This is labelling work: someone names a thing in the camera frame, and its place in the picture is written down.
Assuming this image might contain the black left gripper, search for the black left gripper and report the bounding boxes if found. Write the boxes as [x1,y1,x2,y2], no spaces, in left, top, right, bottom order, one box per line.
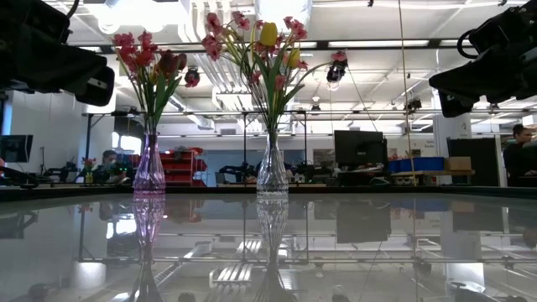
[0,39,116,107]

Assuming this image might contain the white square pillar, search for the white square pillar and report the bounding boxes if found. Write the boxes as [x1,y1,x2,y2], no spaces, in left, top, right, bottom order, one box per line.
[432,113,473,159]

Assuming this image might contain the black metal frame stand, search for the black metal frame stand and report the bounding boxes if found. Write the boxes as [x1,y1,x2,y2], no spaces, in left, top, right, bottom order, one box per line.
[82,110,146,169]

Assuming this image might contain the large white round duct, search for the large white round duct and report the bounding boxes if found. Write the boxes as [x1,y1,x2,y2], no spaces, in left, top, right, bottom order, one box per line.
[255,0,314,30]

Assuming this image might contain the red shelf rack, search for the red shelf rack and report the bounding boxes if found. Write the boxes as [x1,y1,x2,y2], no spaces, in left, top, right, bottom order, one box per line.
[159,147,208,188]

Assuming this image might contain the background flowers in yellow vase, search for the background flowers in yellow vase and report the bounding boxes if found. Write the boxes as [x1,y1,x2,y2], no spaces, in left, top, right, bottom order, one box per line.
[81,157,97,185]

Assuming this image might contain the purple glass vase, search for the purple glass vase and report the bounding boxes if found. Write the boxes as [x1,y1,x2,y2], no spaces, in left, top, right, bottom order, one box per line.
[132,132,167,195]

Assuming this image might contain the yellow tulip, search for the yellow tulip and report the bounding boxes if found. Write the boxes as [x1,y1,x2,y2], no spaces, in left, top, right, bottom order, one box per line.
[272,48,302,131]
[258,21,280,131]

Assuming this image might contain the black cabinet panel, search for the black cabinet panel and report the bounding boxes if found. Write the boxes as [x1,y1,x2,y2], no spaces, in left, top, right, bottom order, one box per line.
[446,137,500,187]

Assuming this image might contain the thin hanging rope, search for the thin hanging rope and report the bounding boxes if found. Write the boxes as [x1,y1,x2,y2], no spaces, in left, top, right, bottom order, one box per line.
[396,0,417,186]

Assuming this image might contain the small dark monitor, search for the small dark monitor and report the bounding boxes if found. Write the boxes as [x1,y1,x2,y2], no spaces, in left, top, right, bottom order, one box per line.
[0,134,34,164]

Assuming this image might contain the cardboard box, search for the cardboard box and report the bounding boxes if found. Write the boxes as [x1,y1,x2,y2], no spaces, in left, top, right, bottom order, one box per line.
[444,156,473,171]

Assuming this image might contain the clear glass vase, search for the clear glass vase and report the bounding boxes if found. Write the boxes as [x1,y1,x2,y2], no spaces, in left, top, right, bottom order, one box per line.
[256,129,289,196]

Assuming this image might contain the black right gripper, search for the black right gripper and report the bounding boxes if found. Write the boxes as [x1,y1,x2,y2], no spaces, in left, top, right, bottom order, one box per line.
[428,37,537,119]

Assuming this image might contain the person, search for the person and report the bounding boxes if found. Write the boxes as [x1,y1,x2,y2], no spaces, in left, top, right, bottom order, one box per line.
[502,123,537,188]
[92,149,128,185]

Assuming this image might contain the black computer monitor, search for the black computer monitor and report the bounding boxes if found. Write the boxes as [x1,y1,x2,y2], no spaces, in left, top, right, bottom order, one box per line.
[334,129,388,169]

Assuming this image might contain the blue storage bin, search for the blue storage bin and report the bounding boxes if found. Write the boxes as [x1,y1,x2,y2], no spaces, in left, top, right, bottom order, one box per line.
[388,157,445,174]

